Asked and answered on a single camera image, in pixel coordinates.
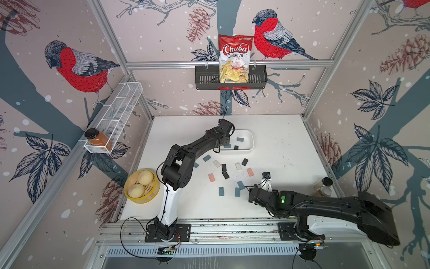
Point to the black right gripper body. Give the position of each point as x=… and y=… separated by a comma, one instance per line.
x=249, y=191

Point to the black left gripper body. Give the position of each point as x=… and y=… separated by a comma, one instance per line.
x=227, y=139

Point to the pink eraser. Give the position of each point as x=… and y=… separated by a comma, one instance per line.
x=250, y=172
x=211, y=177

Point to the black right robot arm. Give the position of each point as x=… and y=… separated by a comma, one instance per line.
x=372, y=216

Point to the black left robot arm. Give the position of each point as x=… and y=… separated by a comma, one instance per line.
x=176, y=172

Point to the white storage box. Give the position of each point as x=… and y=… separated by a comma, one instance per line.
x=244, y=147

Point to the white eraser left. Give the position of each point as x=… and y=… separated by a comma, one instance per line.
x=217, y=164

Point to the black eraser 4B top right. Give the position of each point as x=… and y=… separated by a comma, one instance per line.
x=245, y=162

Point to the bottle with brown liquid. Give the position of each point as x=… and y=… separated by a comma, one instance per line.
x=323, y=192

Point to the bottle with black cap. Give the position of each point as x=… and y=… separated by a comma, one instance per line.
x=325, y=182

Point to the right circuit board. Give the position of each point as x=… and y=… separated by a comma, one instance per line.
x=311, y=246

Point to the circuit board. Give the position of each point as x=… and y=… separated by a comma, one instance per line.
x=170, y=251
x=311, y=246

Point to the Chuba cassava chips bag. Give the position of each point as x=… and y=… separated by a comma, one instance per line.
x=234, y=58

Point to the upper steamed bun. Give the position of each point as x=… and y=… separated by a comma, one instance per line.
x=145, y=177

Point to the steamed bun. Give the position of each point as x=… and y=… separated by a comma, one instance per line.
x=136, y=191
x=145, y=177

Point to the lower steamed bun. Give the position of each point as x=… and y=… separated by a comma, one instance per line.
x=136, y=191

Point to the left circuit board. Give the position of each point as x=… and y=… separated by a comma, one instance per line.
x=170, y=251

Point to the orange spice jar black lid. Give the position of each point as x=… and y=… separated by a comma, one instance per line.
x=97, y=138

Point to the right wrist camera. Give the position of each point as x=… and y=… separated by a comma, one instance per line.
x=266, y=175

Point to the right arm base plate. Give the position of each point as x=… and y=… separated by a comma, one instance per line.
x=297, y=232

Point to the black wire wall basket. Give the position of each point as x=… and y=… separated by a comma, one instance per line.
x=213, y=78

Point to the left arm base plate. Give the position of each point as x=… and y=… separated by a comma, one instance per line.
x=180, y=234

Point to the clear acrylic wall shelf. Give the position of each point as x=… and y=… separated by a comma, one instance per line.
x=116, y=116

